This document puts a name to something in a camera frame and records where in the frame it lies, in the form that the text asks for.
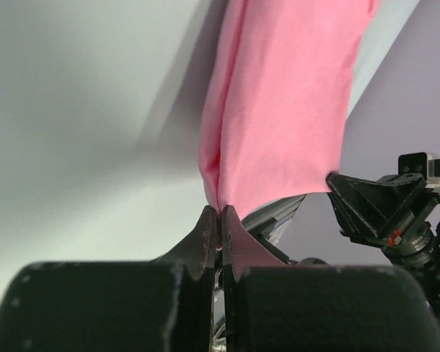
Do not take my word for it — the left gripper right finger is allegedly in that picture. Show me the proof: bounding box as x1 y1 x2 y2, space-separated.
221 206 440 351

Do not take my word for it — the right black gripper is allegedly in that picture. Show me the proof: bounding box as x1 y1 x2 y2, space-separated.
326 152 440 315

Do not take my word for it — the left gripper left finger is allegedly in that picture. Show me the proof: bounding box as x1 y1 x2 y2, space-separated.
0 207 217 351

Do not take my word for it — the pink t shirt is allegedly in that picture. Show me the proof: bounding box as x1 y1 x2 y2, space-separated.
199 0 379 217

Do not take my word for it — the aluminium frame rail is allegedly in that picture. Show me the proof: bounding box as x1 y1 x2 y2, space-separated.
241 195 306 245

